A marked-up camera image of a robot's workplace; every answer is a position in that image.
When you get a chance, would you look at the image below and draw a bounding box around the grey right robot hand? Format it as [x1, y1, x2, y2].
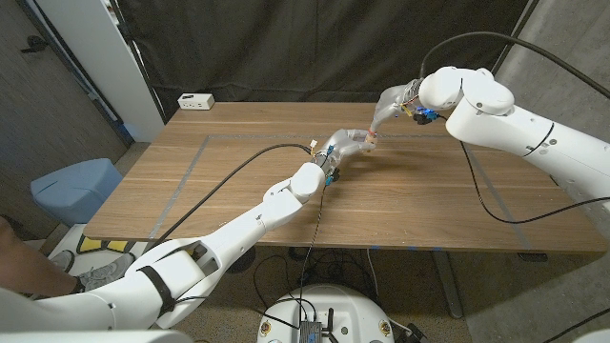
[369, 78, 427, 140]

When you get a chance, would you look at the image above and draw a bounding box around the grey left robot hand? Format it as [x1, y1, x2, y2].
[312, 128, 377, 180]

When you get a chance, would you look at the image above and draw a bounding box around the black backdrop curtain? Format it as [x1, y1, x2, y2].
[116, 0, 542, 118]

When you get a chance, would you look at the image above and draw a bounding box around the white power strip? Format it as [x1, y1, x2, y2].
[176, 92, 215, 111]

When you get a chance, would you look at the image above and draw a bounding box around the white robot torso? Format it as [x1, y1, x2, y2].
[256, 284, 396, 343]

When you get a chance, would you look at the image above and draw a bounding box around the grey table leg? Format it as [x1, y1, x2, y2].
[431, 251, 464, 319]

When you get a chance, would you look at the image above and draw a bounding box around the grey electronics box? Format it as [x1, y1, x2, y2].
[298, 319, 324, 343]

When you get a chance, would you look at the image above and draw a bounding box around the black floor device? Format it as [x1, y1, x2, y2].
[404, 322, 429, 343]

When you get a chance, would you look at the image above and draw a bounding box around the white cabinet panel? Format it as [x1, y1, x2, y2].
[35, 0, 166, 143]

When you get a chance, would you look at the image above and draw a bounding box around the grey black sneaker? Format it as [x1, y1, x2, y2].
[50, 250, 75, 273]
[78, 252, 137, 293]

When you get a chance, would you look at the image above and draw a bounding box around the blue padded stool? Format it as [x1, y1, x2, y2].
[30, 157, 124, 228]

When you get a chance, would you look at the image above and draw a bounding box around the yellow black floor object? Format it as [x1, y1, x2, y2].
[78, 236, 130, 253]

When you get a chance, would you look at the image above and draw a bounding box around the person's bare leg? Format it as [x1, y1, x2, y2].
[0, 216, 82, 299]

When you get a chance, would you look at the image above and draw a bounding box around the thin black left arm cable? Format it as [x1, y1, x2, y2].
[173, 185, 328, 330]

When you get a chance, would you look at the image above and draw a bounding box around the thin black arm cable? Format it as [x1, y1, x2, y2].
[173, 185, 328, 330]
[437, 113, 610, 225]

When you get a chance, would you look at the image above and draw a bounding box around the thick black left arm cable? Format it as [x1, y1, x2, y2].
[142, 142, 314, 253]

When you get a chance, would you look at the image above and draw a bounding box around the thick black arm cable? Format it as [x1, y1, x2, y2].
[418, 30, 610, 100]
[142, 142, 314, 253]

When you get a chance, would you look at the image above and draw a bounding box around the black floor cable bundle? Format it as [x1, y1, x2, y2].
[252, 246, 382, 311]

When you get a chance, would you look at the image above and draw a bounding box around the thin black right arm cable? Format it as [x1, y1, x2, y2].
[437, 113, 610, 225]

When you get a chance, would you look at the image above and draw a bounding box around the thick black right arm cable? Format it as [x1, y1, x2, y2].
[418, 30, 610, 100]

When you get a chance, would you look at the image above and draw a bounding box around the black door handle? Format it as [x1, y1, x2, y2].
[19, 35, 49, 53]

